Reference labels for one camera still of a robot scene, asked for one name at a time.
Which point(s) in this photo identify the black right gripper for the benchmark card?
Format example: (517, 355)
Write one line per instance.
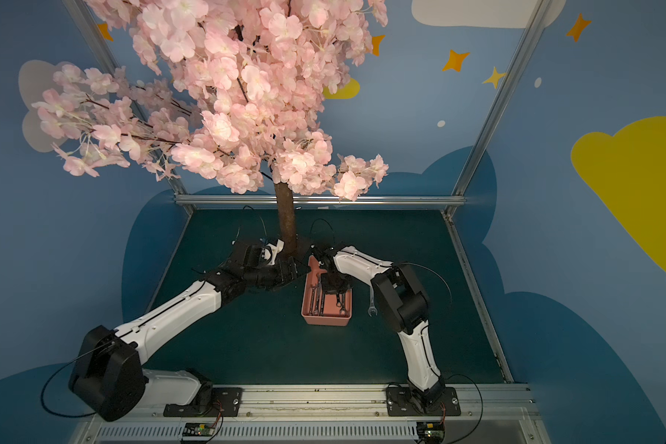
(333, 282)

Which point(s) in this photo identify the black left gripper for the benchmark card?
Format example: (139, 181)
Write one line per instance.
(288, 269)

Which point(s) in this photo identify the large silver Greener wrench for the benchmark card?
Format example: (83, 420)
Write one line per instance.
(321, 303)

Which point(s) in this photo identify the dark silver small wrench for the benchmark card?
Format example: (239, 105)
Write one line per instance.
(341, 303)

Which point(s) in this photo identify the pink plastic storage box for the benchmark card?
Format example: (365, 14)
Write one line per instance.
(332, 316)

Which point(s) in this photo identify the small silver Greener wrench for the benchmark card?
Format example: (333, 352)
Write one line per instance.
(312, 303)

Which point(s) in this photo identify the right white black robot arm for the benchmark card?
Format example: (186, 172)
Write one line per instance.
(404, 304)

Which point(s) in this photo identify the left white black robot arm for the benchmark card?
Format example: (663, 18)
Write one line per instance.
(109, 374)

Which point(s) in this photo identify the green table mat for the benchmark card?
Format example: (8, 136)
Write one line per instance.
(261, 338)

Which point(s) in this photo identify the right circuit board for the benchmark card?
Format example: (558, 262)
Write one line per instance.
(430, 432)

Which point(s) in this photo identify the pink blossom artificial tree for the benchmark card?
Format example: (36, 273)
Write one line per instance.
(238, 89)

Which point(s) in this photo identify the left green circuit board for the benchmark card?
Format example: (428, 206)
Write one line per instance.
(199, 432)

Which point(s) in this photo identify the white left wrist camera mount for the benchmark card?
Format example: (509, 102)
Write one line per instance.
(271, 251)

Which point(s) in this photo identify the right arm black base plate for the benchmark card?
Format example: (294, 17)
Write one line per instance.
(403, 401)

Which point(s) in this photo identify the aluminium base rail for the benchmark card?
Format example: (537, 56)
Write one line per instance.
(491, 413)

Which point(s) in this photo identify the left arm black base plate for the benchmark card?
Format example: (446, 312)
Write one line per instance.
(209, 402)

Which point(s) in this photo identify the aluminium frame post right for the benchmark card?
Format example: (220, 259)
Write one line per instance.
(523, 53)

